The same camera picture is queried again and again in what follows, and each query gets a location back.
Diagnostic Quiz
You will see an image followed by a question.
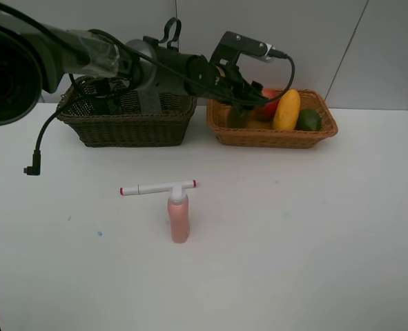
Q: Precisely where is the orange wicker basket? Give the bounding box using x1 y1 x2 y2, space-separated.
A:
206 89 338 149

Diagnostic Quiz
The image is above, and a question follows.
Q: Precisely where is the brown kiwi fruit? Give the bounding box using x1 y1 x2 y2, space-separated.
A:
226 106 254 129

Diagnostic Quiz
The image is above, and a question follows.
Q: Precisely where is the green lime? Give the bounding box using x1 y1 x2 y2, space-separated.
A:
295 108 321 131

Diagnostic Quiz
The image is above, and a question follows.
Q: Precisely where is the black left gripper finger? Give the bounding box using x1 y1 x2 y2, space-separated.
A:
237 79 269 107

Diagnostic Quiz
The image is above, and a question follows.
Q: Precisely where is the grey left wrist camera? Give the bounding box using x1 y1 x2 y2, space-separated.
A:
210 31 289 66

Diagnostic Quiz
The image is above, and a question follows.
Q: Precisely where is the yellow mango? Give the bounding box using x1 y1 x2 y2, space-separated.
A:
272 89 300 131

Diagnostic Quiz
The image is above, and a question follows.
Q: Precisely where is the dark brown wicker basket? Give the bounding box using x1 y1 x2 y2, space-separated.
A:
57 76 197 148

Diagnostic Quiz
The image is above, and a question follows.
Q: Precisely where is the red pomegranate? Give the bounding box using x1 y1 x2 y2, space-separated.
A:
255 88 282 122

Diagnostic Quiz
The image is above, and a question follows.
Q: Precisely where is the dark green pump bottle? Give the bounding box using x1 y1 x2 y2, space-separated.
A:
90 79 125 116

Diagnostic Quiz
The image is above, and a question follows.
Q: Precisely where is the pink spray bottle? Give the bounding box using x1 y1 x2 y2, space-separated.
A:
168 184 190 243

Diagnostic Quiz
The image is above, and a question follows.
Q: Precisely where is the white pink-tipped marker pen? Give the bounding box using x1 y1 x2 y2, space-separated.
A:
119 180 197 196

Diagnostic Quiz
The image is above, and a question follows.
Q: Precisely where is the dark felt whiteboard eraser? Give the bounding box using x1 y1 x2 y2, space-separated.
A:
137 90 162 114

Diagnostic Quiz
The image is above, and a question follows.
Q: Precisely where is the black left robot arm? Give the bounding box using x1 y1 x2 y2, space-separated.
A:
0 3 269 126

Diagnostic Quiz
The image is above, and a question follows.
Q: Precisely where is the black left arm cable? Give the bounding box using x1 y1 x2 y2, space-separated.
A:
0 0 296 331

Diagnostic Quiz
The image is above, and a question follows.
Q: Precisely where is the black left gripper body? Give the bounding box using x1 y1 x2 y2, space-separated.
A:
186 54 255 103

